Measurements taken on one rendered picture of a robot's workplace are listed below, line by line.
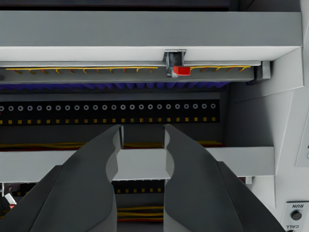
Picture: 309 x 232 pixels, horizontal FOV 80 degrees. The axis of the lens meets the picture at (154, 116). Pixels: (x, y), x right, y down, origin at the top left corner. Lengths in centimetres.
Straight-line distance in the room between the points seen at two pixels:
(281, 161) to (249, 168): 5
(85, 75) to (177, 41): 16
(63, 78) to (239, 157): 30
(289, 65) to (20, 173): 41
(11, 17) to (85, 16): 9
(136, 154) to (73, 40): 18
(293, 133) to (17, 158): 40
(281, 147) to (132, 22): 27
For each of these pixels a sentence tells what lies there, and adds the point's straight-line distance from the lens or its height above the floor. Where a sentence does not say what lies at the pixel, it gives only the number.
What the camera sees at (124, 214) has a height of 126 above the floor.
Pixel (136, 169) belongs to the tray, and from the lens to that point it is 29.
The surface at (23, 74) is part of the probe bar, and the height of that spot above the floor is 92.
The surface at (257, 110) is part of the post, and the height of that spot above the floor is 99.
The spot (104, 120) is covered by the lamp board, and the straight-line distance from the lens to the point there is 43.
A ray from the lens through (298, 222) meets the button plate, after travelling 44.
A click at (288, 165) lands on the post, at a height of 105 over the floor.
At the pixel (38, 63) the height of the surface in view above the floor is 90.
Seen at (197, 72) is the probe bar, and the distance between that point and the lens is 31.
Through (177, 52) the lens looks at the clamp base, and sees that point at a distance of 25.
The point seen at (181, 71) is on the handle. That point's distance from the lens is 19.
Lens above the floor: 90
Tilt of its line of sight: 17 degrees up
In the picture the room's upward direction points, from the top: 180 degrees clockwise
